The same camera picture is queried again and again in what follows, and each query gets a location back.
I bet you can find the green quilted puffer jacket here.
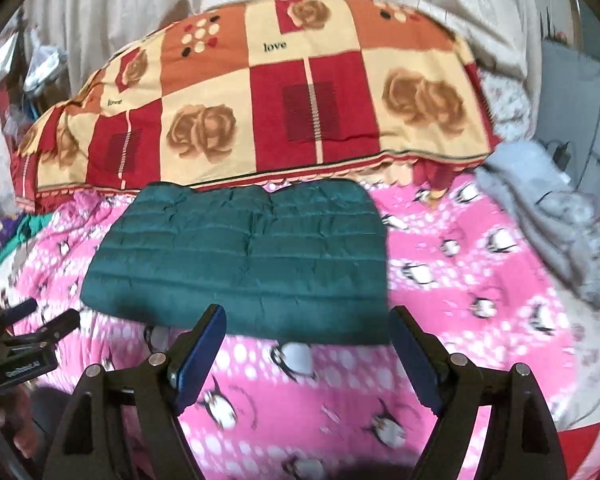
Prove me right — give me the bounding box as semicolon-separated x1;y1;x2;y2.
81;180;389;346

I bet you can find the person's left hand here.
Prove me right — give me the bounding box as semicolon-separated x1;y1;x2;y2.
0;386;38;458

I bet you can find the green purple cloth pile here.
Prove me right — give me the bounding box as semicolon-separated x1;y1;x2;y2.
0;214;53;265

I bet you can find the pink penguin bedsheet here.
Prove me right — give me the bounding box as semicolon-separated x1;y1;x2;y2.
0;176;577;479

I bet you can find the grey folded garment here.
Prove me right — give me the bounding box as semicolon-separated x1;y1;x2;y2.
475;141;600;310

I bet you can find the white plastic bag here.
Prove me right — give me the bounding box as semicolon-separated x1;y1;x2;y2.
23;44;70;96

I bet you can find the red cream rose blanket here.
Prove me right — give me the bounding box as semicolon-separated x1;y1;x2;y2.
12;0;498;212

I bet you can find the grey cabinet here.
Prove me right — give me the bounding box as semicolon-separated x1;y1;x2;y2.
535;41;600;216

